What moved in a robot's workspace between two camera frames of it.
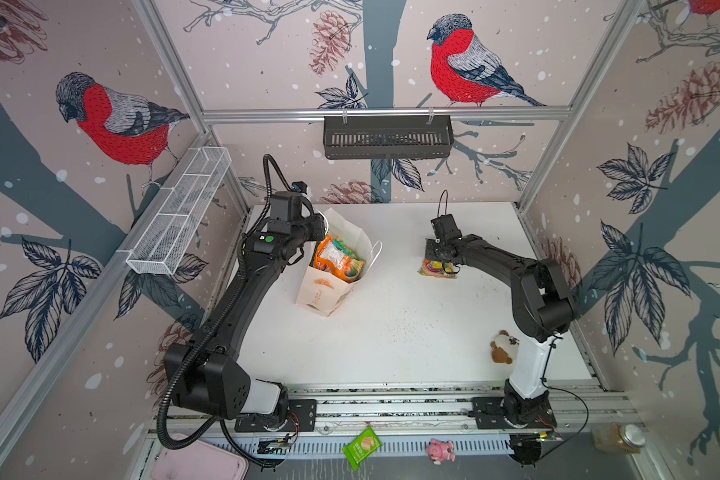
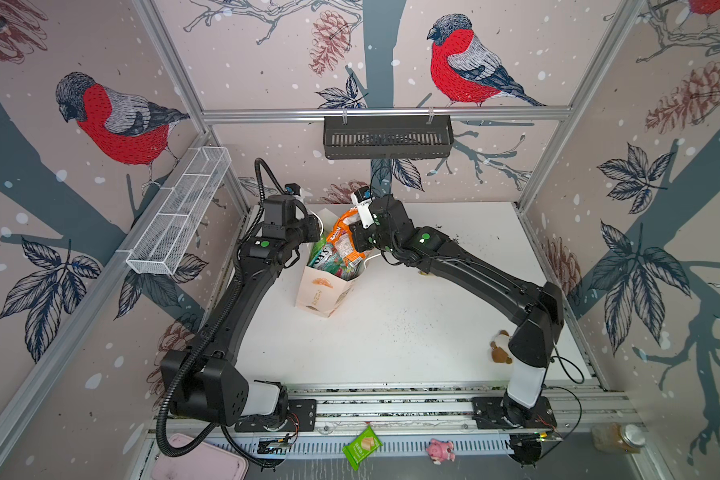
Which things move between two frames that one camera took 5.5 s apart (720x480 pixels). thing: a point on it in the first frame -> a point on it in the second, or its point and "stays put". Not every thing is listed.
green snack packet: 362,447 stays put
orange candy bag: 335,258 -> 340,236
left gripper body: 308,229 stays put
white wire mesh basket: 162,246 stays put
